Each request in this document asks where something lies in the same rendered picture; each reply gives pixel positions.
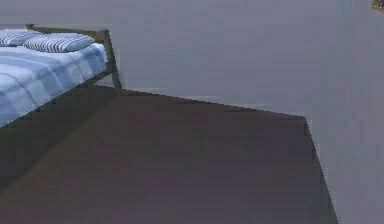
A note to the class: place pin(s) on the blue striped pillow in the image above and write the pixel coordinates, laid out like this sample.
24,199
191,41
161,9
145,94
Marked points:
13,36
60,42

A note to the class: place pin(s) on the green brown wall object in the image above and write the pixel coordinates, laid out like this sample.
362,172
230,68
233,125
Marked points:
378,4

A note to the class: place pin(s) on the blue checked bed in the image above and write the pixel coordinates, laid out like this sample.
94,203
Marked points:
40,75

